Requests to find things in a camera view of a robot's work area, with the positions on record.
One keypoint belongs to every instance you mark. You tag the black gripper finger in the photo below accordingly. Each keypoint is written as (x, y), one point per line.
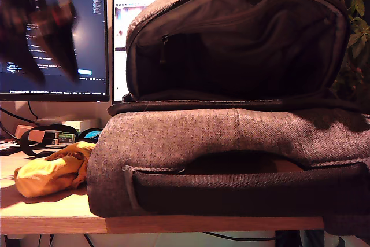
(20, 50)
(65, 44)

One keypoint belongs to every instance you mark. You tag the yellow pair of socks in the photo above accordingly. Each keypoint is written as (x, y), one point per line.
(43, 177)

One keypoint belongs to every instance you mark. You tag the grey fabric backpack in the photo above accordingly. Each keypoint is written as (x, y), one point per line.
(202, 131)

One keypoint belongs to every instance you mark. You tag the monitor with dark code screen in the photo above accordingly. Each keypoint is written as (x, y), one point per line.
(92, 41)

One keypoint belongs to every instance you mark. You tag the monitor with white screen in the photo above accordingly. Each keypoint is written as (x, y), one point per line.
(120, 70)

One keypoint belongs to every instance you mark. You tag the grey monitor stand base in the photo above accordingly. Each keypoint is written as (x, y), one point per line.
(52, 121)

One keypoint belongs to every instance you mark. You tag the white flat box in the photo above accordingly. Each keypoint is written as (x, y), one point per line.
(86, 125)

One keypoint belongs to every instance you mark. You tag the tan cardboard box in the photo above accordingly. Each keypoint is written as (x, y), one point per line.
(36, 137)

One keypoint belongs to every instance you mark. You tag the blue plastic packet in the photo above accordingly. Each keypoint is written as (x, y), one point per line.
(92, 134)

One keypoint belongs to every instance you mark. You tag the flat black desk device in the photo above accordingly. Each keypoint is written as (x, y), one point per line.
(8, 150)

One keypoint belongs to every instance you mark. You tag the green leafy house plant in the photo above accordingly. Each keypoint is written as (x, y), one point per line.
(358, 27)

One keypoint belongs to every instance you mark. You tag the wide black table leg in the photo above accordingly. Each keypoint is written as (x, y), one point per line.
(286, 239)

